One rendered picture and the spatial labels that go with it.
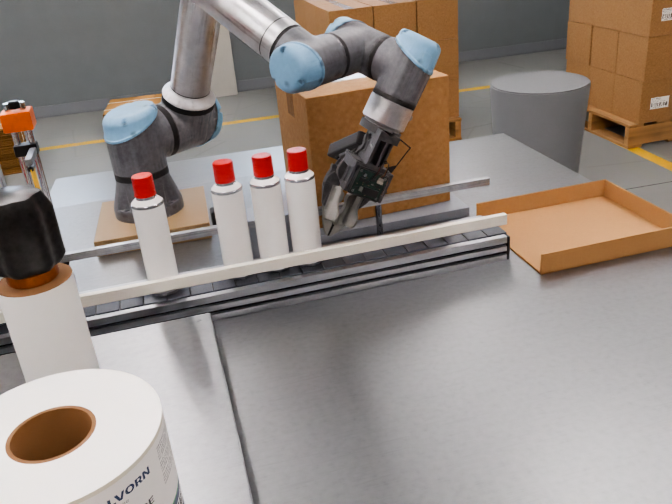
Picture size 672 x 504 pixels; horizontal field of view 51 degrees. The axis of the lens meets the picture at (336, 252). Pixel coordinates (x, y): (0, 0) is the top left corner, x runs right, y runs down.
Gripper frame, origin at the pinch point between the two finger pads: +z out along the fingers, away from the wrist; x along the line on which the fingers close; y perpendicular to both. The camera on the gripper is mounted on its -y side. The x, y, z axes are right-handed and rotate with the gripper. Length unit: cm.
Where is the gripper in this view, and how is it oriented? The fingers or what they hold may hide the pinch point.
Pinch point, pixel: (329, 227)
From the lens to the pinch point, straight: 124.1
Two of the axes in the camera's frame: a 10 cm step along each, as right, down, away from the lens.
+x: 8.7, 2.9, 3.9
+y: 2.6, 4.0, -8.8
